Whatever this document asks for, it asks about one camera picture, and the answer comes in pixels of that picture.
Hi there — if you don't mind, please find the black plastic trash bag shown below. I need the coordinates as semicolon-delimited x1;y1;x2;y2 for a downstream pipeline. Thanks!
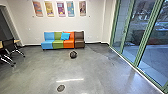
69;50;79;60

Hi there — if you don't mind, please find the brown sofa seat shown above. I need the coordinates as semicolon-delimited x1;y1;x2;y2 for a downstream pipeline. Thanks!
73;30;86;49

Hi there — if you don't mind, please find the orange sofa seat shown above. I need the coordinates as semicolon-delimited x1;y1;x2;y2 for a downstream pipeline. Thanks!
62;31;76;49

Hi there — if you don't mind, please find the light blue cushion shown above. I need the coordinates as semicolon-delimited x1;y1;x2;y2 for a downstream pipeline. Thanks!
60;32;71;41

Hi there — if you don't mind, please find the green sofa seat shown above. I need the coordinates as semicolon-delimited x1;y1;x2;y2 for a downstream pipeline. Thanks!
52;31;64;50

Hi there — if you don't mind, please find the blue sofa seat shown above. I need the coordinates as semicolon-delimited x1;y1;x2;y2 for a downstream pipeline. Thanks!
40;31;56;51

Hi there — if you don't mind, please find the light blue wall poster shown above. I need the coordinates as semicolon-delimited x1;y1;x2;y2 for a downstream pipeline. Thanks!
66;0;76;18

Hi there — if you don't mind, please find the pink purple wall poster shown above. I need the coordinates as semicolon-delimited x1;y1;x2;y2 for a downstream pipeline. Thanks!
56;1;67;18

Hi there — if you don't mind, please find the yellow wall poster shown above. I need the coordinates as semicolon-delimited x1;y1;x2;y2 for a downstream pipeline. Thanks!
44;0;55;18

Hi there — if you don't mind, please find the orange red wall poster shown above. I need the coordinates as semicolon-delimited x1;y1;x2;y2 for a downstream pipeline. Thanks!
32;0;44;18

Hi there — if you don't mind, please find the green glass door frame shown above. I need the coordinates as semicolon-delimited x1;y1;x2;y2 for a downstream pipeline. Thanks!
109;0;168;93

